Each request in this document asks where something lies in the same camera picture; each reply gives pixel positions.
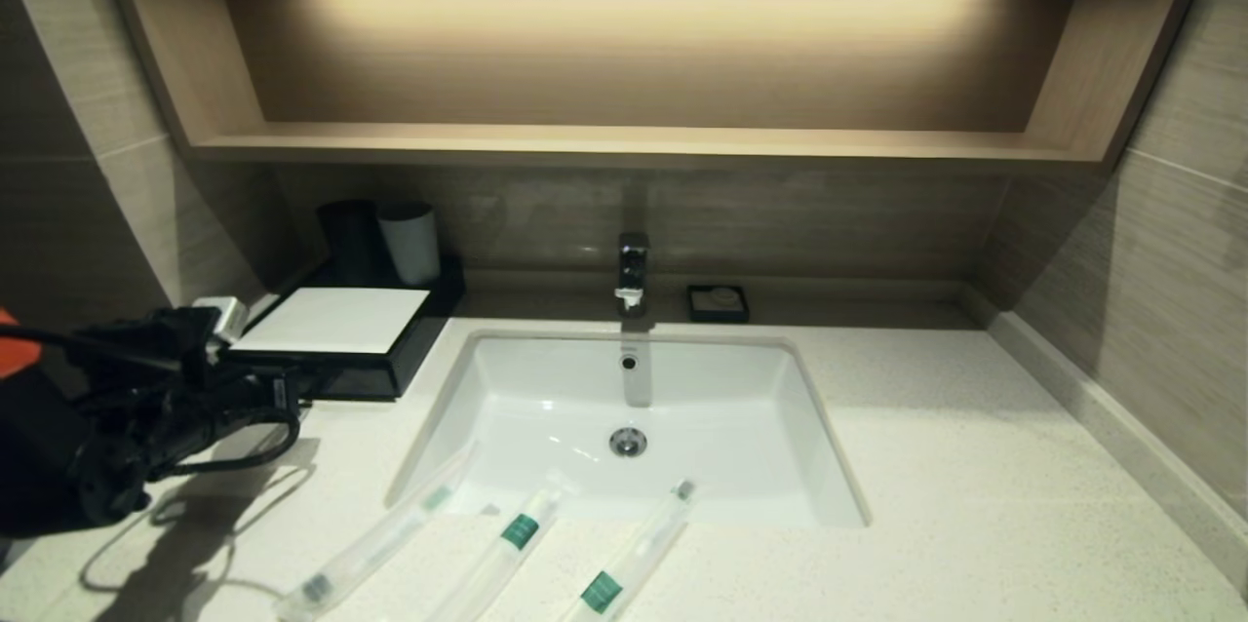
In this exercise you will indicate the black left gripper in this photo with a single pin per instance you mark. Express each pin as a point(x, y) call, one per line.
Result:
point(234, 400)

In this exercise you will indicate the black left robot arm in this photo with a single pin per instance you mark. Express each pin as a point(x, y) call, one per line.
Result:
point(49, 447)

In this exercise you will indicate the black amenity box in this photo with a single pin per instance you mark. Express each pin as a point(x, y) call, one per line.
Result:
point(429, 330)

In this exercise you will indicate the white card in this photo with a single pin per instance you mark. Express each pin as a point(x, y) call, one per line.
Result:
point(336, 322)

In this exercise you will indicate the black cup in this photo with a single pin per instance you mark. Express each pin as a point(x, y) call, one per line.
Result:
point(351, 242)

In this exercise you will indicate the clear pack with dark toothbrush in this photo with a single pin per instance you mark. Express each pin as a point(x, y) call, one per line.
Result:
point(375, 544)

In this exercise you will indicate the white cup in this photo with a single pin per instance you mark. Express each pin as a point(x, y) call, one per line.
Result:
point(413, 247)

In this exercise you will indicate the green-banded pack, white tube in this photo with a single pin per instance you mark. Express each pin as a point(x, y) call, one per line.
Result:
point(507, 549)

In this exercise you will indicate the chrome sink drain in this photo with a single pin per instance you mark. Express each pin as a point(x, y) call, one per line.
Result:
point(628, 443)

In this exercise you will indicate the chrome faucet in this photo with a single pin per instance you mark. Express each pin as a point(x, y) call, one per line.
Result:
point(632, 271)

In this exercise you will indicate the green-banded pack, grey-bristled toothbrush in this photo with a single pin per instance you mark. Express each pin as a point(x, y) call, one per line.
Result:
point(634, 554)

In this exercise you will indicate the black soap dish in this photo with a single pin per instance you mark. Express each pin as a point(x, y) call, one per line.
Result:
point(696, 310)

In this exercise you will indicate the white sink basin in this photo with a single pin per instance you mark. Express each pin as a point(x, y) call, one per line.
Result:
point(721, 427)

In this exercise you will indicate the round soap bar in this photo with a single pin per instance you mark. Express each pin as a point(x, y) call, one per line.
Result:
point(722, 297)

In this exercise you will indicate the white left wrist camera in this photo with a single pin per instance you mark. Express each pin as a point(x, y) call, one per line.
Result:
point(229, 318)

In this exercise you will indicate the wooden wall shelf niche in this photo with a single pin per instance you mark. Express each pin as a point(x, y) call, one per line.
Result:
point(634, 146)

